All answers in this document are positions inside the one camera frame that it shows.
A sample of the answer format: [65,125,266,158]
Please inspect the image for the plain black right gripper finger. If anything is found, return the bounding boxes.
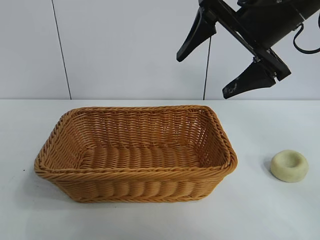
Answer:
[176,4,217,63]

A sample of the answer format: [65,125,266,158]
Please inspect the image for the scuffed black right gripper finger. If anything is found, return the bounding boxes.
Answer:
[222,61,277,100]

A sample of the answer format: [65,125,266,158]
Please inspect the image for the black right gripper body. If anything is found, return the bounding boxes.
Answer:
[198,0,307,82]

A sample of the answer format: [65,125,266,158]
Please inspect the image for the pale yellow egg yolk pastry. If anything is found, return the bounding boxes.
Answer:
[270,149,310,183]

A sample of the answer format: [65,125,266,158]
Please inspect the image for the brown woven wicker basket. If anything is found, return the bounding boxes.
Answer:
[34,104,238,204]

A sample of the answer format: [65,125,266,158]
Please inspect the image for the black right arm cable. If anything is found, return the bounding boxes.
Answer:
[293,23,320,54]

